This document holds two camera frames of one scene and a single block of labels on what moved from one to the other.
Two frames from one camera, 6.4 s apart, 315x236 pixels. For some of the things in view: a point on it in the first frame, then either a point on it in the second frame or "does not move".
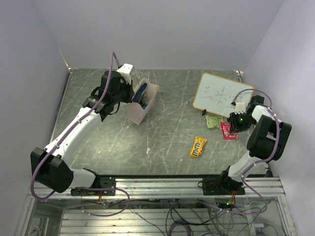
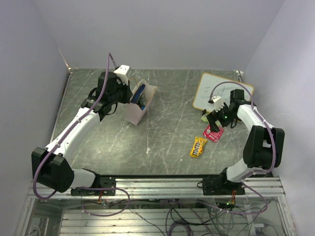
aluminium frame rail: x=170 y=188 does not move
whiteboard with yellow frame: x=215 y=94 does not move
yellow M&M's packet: x=199 y=144 does not move
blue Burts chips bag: x=139 y=92 does not move
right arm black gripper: x=235 y=127 → x=212 y=117
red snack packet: x=225 y=127 → x=213 y=136
